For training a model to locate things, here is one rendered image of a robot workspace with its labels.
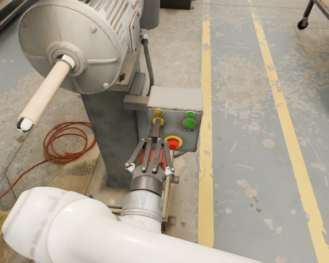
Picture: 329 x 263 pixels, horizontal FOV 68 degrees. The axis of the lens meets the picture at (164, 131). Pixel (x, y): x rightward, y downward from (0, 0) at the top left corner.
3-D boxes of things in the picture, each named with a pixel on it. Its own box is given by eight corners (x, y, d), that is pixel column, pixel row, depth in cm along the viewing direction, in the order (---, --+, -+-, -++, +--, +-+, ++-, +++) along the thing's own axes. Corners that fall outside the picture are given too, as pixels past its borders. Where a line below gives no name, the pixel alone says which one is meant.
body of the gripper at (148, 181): (128, 202, 59) (136, 169, 65) (163, 206, 58) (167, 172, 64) (124, 188, 53) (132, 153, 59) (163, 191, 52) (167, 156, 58)
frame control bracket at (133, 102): (126, 102, 87) (125, 93, 84) (179, 106, 85) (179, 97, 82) (124, 109, 84) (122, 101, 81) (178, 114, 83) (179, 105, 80)
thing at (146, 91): (144, 124, 125) (134, 18, 84) (164, 126, 125) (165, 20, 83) (139, 147, 116) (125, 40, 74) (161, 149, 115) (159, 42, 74)
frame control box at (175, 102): (146, 110, 103) (142, 57, 84) (196, 115, 102) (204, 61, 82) (135, 158, 87) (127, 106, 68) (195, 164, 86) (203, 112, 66)
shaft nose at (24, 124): (22, 124, 47) (18, 116, 45) (34, 127, 47) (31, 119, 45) (16, 132, 46) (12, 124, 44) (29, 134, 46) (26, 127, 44)
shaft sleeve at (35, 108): (57, 71, 59) (55, 60, 57) (70, 73, 59) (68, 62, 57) (20, 126, 47) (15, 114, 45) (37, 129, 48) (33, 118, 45)
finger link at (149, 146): (147, 179, 61) (141, 178, 61) (152, 143, 68) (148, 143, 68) (146, 170, 58) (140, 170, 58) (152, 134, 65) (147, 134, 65)
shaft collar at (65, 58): (58, 68, 61) (55, 51, 57) (76, 71, 61) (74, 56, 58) (55, 72, 60) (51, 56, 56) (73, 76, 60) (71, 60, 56)
